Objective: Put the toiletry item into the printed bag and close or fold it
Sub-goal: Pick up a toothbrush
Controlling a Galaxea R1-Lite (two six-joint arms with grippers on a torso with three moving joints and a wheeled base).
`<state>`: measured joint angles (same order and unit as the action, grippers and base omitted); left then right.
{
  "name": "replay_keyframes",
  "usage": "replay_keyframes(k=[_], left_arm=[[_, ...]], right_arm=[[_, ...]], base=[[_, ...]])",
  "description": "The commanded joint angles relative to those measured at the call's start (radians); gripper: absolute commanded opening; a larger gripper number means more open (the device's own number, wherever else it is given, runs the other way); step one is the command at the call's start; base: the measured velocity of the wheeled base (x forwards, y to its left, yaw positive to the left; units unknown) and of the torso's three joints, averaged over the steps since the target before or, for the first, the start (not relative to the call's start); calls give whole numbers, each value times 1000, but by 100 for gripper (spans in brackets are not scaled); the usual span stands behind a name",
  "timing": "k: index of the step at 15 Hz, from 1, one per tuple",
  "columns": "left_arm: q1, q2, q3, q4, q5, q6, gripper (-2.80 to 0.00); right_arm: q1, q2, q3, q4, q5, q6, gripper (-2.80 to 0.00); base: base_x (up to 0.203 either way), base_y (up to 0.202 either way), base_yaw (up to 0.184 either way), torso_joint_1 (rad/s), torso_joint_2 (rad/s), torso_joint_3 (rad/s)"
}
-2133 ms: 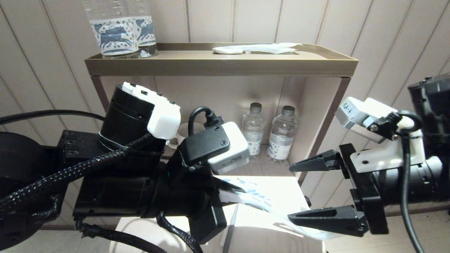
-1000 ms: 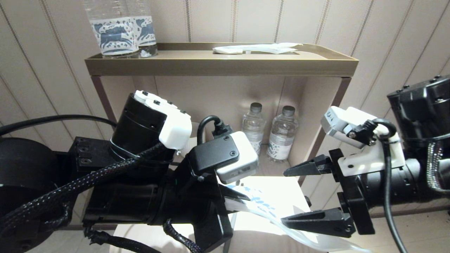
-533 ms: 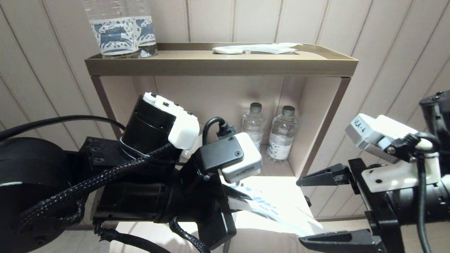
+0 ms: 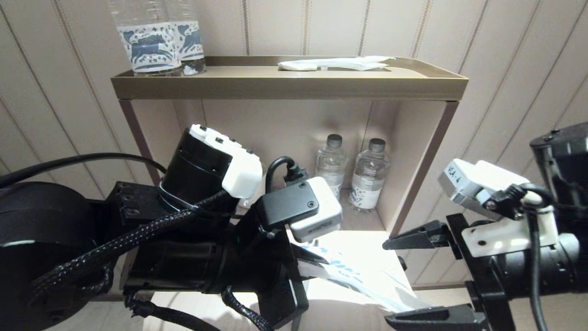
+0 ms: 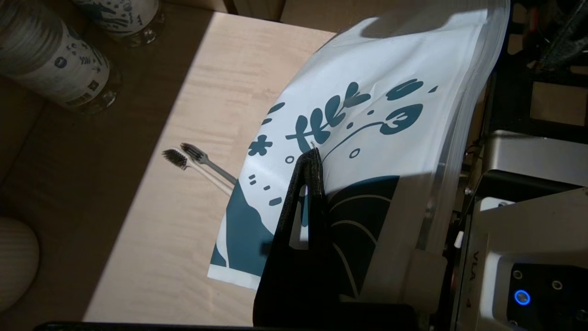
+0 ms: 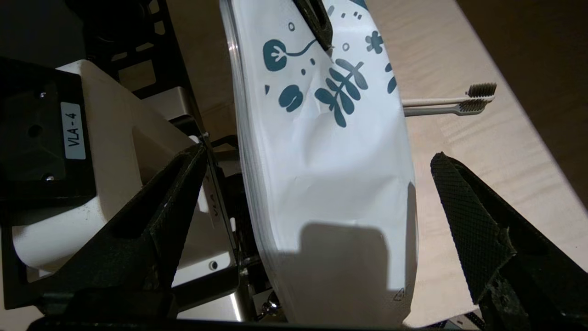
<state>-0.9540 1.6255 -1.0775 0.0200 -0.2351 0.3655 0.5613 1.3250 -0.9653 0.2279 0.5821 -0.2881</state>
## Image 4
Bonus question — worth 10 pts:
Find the white pouch blue horse print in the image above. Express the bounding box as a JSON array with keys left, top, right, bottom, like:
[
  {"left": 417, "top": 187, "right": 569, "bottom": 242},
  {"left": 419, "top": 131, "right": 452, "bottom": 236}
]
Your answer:
[{"left": 294, "top": 243, "right": 431, "bottom": 314}]

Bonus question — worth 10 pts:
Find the small capped water bottle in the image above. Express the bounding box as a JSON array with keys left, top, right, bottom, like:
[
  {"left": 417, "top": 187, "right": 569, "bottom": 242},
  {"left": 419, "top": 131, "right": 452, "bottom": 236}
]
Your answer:
[
  {"left": 348, "top": 138, "right": 391, "bottom": 213},
  {"left": 314, "top": 134, "right": 348, "bottom": 201}
]

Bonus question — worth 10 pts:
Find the beige wooden shelf unit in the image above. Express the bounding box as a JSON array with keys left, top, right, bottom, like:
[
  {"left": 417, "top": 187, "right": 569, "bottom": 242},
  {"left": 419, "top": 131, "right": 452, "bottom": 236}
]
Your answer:
[{"left": 110, "top": 55, "right": 469, "bottom": 331}]

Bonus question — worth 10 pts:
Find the white packet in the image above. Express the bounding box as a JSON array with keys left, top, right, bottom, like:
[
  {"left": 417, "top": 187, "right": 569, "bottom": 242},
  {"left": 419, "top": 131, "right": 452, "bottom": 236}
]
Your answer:
[{"left": 316, "top": 56, "right": 396, "bottom": 72}]

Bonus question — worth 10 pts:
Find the white folded sachet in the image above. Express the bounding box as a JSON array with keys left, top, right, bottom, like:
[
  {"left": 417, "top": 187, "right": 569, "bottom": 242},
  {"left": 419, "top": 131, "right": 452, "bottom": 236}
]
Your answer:
[{"left": 277, "top": 62, "right": 318, "bottom": 72}]

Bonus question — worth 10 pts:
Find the large horse-label water bottle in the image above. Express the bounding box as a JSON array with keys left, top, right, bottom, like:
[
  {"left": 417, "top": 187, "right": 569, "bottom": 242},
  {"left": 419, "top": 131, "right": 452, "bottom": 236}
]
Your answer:
[
  {"left": 166, "top": 0, "right": 208, "bottom": 75},
  {"left": 108, "top": 0, "right": 185, "bottom": 77}
]

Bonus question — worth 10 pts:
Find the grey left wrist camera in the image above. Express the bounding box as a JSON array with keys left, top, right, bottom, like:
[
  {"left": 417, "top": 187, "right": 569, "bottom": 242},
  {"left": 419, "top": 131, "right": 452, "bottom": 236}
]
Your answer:
[{"left": 253, "top": 177, "right": 343, "bottom": 243}]

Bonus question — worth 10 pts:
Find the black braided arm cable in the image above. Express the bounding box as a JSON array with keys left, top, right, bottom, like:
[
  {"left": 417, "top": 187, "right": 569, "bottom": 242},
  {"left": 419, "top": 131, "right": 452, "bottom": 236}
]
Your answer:
[
  {"left": 28, "top": 189, "right": 230, "bottom": 304},
  {"left": 124, "top": 285, "right": 276, "bottom": 331}
]

